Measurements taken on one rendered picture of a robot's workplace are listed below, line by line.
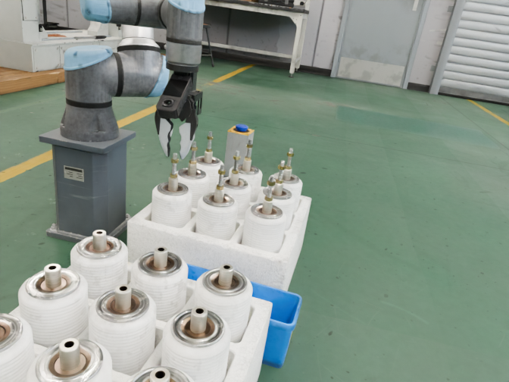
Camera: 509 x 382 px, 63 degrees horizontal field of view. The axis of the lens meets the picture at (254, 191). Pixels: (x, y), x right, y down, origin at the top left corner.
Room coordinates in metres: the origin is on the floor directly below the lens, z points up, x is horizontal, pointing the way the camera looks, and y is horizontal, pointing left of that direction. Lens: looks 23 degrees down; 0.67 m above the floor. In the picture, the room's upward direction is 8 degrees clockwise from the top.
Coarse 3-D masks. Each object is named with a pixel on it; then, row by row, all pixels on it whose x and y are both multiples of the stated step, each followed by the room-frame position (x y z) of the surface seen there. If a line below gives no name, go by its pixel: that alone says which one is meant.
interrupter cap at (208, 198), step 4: (204, 196) 0.89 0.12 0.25; (208, 196) 0.90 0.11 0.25; (212, 196) 0.90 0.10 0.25; (224, 196) 0.91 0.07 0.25; (228, 196) 0.92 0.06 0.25; (204, 200) 0.87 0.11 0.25; (208, 200) 0.88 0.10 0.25; (212, 200) 0.89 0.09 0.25; (224, 200) 0.90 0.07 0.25; (228, 200) 0.90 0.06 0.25; (232, 200) 0.90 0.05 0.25; (208, 204) 0.86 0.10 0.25; (212, 204) 0.86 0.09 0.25; (216, 204) 0.87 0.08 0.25; (220, 204) 0.87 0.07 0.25; (224, 204) 0.87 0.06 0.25; (228, 204) 0.87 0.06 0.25; (232, 204) 0.88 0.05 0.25
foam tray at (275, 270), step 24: (144, 216) 0.89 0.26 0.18; (192, 216) 0.96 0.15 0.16; (144, 240) 0.85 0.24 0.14; (168, 240) 0.84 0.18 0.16; (192, 240) 0.82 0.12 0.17; (216, 240) 0.83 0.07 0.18; (240, 240) 0.87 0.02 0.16; (288, 240) 0.88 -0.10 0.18; (192, 264) 0.82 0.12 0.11; (216, 264) 0.81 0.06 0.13; (240, 264) 0.80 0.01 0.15; (264, 264) 0.79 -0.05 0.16; (288, 264) 0.80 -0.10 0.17
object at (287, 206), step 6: (258, 198) 0.97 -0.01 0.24; (294, 198) 0.98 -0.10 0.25; (276, 204) 0.94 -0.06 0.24; (282, 204) 0.94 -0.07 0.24; (288, 204) 0.95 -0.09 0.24; (294, 204) 0.98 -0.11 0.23; (282, 210) 0.94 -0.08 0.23; (288, 210) 0.95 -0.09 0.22; (288, 216) 0.95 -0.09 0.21; (288, 222) 0.96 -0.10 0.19; (288, 228) 0.96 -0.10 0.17
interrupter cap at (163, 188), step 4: (160, 184) 0.93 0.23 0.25; (164, 184) 0.93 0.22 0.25; (168, 184) 0.94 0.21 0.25; (180, 184) 0.95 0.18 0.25; (184, 184) 0.95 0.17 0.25; (160, 188) 0.91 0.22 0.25; (164, 188) 0.91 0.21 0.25; (180, 188) 0.93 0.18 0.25; (184, 188) 0.93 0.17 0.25; (188, 188) 0.93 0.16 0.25; (160, 192) 0.89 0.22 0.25; (164, 192) 0.89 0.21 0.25; (168, 192) 0.89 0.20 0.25; (172, 192) 0.90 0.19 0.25; (176, 192) 0.90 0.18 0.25; (180, 192) 0.90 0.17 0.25; (184, 192) 0.90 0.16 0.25
